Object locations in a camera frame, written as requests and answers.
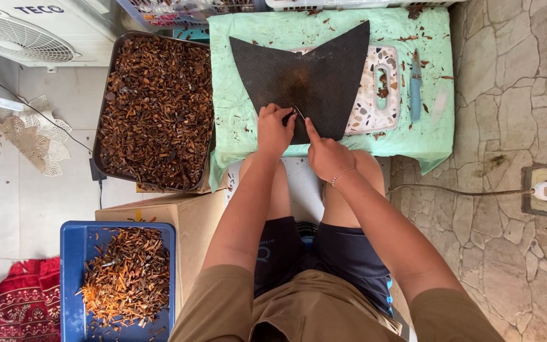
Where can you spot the grey plastic crate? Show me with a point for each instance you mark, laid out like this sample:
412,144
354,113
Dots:
183,12

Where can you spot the dark metal tray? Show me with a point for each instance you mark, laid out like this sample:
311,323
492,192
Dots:
155,111

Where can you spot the white air conditioner unit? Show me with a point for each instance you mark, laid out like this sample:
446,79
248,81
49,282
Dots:
41,31

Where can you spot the person's dark shorts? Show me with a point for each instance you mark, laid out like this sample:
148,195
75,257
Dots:
330,259

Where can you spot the heap of orange bark strips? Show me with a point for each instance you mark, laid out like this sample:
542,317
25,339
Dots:
128,278

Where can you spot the person's right hand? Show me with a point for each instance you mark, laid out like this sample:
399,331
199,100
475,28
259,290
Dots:
326,156

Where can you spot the person's left hand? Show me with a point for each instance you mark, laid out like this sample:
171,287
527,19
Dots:
273,133

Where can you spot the white stool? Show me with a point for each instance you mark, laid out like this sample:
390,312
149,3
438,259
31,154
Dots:
302,190

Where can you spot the person's tan shirt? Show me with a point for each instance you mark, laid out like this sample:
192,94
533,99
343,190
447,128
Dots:
321,308

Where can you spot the black textured rubber mat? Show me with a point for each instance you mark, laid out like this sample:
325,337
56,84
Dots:
306,78

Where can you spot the mint green table cloth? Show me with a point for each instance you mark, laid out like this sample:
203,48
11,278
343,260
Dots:
330,85

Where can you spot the brown cardboard box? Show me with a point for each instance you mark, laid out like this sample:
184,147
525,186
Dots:
193,237

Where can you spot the red patterned cloth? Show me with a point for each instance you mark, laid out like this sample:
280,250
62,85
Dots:
22,304

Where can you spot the small metal blade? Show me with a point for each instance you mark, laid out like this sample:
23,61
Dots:
298,112

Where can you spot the black power adapter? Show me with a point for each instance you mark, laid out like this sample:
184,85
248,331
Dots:
97,170

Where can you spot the heap of brown bark pieces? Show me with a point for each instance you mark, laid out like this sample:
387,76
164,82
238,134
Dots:
157,111

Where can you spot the blue plastic tray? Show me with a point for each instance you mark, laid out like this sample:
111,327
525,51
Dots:
76,280

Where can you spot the person's left fingers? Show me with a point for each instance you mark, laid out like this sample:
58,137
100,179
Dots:
280,114

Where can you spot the terrazzo pattern cutting board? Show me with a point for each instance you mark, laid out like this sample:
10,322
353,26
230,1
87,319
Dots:
375,95

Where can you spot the white lace doily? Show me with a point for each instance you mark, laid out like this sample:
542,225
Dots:
36,135

